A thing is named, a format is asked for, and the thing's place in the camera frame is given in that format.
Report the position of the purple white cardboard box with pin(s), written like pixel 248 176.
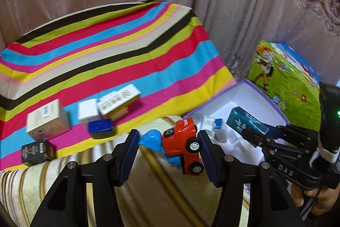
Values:
pixel 246 99

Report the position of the black product box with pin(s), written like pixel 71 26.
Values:
pixel 37 152

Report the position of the white barcode medicine box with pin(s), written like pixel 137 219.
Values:
pixel 208 123

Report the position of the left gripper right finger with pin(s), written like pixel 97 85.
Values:
pixel 270 201

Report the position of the teal toothpaste box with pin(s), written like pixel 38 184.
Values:
pixel 239 119

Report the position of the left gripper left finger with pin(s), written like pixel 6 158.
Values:
pixel 65 203

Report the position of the red toy car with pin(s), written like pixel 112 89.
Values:
pixel 178 144

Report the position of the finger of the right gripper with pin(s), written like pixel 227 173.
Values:
pixel 275 131
pixel 258 139

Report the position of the striped colourful cloth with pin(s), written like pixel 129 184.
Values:
pixel 161 48

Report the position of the small white cube box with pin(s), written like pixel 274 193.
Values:
pixel 88 110

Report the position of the blue white medicine box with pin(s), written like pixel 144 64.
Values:
pixel 220 130

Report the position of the green cartoon bedding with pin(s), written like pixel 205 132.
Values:
pixel 289 81

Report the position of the person's right hand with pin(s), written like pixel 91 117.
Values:
pixel 324 198

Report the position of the white gold dental box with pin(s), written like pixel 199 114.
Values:
pixel 116 104

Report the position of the dark blue flat case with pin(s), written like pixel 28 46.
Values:
pixel 101 129

